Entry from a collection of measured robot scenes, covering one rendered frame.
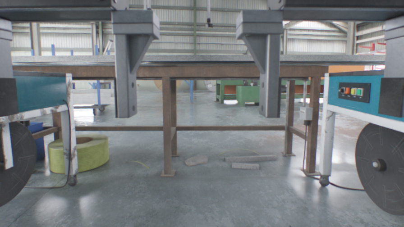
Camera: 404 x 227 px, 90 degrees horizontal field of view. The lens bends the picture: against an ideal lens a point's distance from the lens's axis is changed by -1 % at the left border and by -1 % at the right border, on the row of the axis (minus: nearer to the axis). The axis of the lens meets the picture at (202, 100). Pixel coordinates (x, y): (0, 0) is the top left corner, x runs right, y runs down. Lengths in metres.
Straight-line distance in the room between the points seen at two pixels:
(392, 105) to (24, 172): 1.61
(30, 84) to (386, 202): 1.82
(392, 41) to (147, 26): 0.25
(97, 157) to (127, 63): 1.68
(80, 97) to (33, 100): 3.34
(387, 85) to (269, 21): 0.15
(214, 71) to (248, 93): 4.02
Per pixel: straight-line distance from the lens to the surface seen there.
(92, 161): 1.86
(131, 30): 0.21
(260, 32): 0.21
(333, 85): 1.41
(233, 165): 1.72
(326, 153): 1.54
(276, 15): 0.22
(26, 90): 1.27
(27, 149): 1.60
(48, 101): 1.37
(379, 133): 1.39
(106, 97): 4.45
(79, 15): 0.25
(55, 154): 1.88
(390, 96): 0.29
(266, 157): 1.93
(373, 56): 0.73
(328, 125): 1.50
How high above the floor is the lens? 0.69
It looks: 6 degrees down
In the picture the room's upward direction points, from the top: straight up
